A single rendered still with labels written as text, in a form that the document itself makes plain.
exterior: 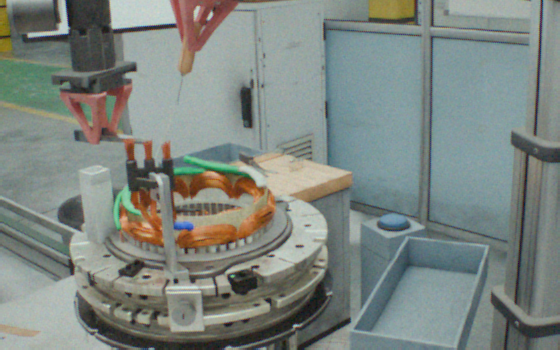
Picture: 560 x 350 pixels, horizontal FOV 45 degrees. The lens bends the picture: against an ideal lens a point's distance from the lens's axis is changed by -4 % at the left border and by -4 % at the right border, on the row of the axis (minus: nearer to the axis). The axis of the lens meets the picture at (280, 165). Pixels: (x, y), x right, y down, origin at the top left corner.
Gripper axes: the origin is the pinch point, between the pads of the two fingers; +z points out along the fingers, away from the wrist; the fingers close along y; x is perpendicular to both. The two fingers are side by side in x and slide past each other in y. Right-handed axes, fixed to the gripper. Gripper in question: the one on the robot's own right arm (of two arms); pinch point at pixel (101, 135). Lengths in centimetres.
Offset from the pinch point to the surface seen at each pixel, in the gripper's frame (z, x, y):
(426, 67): 36, -31, -238
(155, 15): -5, -55, -80
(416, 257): 16.0, 39.3, -13.4
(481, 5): 6, -4, -230
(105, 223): 7.8, 7.7, 9.0
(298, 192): 13.9, 16.7, -23.6
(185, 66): -10.4, 16.1, 1.6
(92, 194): 3.7, 7.3, 10.1
